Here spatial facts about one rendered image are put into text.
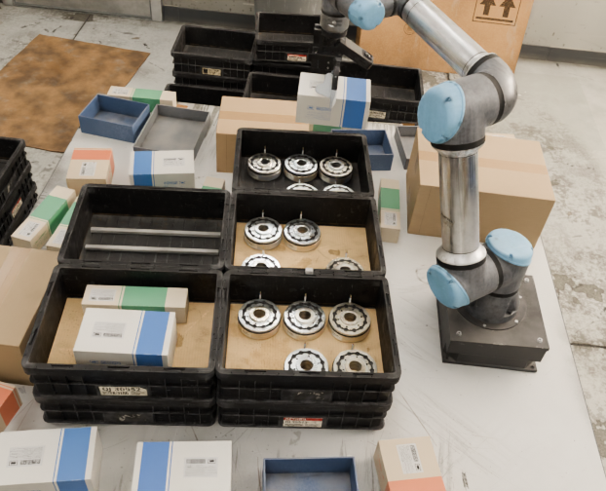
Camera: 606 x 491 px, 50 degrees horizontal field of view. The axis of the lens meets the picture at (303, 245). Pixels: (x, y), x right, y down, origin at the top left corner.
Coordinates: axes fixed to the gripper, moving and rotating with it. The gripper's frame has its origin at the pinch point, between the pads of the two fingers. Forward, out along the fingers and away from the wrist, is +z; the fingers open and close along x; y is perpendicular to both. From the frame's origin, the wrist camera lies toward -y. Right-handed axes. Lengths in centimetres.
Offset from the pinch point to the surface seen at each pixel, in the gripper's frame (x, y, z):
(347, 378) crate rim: 81, -8, 19
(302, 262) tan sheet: 39.3, 4.1, 28.0
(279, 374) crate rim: 82, 6, 18
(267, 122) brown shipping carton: -20.2, 20.4, 24.9
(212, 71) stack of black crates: -127, 58, 70
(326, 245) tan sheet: 32.0, -2.2, 28.1
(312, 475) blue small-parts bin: 93, -3, 41
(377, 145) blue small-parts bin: -36, -19, 41
